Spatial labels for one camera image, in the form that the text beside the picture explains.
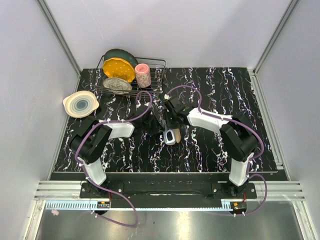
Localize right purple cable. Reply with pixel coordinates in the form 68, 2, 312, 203
164, 85, 269, 217

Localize white frame sunglasses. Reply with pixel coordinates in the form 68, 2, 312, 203
164, 129, 176, 145

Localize grey patterned small plate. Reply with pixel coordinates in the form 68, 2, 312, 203
102, 77, 132, 94

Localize dark green plate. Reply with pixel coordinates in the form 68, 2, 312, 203
103, 48, 139, 68

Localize pink patterned cup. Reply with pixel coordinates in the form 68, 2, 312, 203
134, 63, 152, 88

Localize yellow dotted plate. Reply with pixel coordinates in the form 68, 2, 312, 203
102, 57, 136, 83

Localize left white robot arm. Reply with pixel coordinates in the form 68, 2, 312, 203
69, 103, 164, 198

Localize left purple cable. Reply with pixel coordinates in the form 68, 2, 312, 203
74, 90, 153, 228

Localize black wire dish rack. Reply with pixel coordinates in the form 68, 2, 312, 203
92, 57, 166, 99

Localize black glasses case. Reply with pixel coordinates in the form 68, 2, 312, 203
163, 128, 181, 146

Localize purple cable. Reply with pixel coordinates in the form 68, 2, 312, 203
164, 85, 269, 217
74, 90, 153, 228

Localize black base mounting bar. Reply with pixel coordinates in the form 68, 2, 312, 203
79, 172, 258, 201

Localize cream bowl with rings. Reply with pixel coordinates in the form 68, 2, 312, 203
62, 90, 100, 119

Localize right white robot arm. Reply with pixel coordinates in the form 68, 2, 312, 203
163, 95, 260, 199

